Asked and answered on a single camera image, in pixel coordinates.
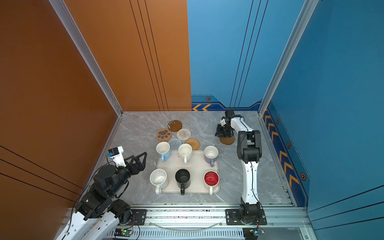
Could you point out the white mug front left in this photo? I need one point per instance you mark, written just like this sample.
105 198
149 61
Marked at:
159 180

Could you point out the blue grey woven coaster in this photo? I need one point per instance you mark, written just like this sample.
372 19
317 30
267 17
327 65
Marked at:
175 143

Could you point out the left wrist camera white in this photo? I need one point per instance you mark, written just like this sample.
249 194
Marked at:
116 155

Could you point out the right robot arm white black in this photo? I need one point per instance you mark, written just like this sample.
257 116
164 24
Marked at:
249 151

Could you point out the plain brown cork coaster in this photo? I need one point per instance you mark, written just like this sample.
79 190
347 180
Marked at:
227 140

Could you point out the aluminium front rail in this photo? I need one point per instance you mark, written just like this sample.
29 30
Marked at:
204 215

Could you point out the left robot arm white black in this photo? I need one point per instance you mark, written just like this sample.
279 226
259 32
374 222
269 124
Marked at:
100 211

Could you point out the red inside white mug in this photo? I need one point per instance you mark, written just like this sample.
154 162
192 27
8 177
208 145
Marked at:
211 181

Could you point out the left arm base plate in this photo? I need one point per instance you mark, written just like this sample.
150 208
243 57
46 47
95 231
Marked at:
129 217

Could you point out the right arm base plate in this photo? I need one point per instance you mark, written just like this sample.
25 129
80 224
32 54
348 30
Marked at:
233 217

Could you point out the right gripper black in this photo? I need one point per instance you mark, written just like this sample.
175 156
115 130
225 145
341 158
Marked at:
220 133

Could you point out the tan rattan woven coaster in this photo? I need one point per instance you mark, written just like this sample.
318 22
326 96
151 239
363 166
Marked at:
194 143

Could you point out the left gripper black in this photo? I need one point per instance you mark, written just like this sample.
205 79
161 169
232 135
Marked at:
140 166

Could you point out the right green circuit board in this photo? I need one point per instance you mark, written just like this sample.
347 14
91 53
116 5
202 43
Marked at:
252 233

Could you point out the left green circuit board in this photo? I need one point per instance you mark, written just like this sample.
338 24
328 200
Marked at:
123 233

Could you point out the white woven rope coaster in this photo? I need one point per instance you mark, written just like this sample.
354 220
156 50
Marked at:
184 134

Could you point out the lavender mug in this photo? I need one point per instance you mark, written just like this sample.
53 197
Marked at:
211 153

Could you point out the cork paw print coaster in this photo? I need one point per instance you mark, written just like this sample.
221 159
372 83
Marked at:
164 135

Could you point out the white mug back centre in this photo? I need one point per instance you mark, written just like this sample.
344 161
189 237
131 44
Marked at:
185 152

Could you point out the black mug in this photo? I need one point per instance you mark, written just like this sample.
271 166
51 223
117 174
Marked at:
183 179

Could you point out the cream serving tray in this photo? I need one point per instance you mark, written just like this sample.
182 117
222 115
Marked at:
197 167

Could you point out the green circuit board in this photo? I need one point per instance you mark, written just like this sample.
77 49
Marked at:
123 233
252 233

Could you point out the light blue mug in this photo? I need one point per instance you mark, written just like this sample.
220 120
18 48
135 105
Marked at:
164 151

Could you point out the glossy brown round coaster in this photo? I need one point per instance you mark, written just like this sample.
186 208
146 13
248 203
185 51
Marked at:
175 125

